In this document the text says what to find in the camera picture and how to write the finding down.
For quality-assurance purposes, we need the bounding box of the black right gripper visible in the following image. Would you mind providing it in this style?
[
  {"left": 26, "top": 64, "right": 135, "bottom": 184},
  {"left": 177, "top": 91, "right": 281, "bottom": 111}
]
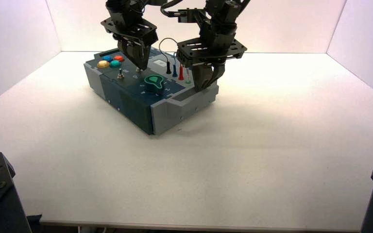
[{"left": 176, "top": 20, "right": 248, "bottom": 93}]

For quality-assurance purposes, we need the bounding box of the green and black rotary knob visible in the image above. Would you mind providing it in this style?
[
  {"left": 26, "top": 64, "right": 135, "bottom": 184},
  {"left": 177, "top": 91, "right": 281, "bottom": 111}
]
[{"left": 144, "top": 75, "right": 165, "bottom": 96}]

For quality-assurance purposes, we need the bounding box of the black jumper cable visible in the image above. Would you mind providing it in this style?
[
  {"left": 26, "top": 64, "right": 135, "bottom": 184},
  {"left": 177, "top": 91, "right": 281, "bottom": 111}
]
[{"left": 158, "top": 37, "right": 179, "bottom": 75}]

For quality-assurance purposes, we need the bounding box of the grey and teal control box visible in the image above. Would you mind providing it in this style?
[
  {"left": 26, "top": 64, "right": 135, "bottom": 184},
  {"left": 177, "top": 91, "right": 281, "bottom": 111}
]
[{"left": 83, "top": 47, "right": 220, "bottom": 136}]

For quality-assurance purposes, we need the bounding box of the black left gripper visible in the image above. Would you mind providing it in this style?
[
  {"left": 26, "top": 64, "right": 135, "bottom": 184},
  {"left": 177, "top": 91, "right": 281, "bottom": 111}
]
[{"left": 100, "top": 5, "right": 159, "bottom": 71}]

